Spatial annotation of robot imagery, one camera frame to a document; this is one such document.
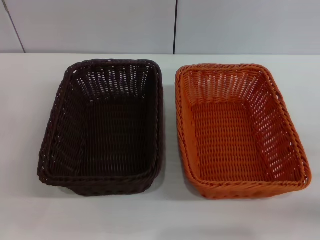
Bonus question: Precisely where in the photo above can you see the dark brown woven basket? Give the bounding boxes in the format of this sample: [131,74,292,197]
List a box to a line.
[36,58,165,198]

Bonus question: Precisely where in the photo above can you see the orange woven basket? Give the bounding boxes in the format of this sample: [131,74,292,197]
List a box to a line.
[174,63,313,201]

